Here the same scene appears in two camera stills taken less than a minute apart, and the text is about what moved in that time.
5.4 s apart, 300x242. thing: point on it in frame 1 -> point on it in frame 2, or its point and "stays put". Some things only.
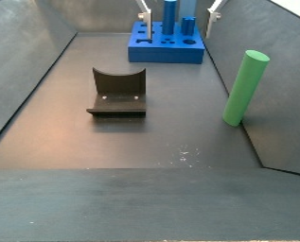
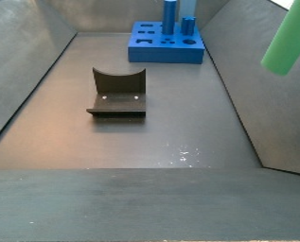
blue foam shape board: (170, 48) stays put
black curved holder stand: (121, 95) stays put
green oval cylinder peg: (254, 70) -> (291, 39)
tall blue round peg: (170, 16) stays put
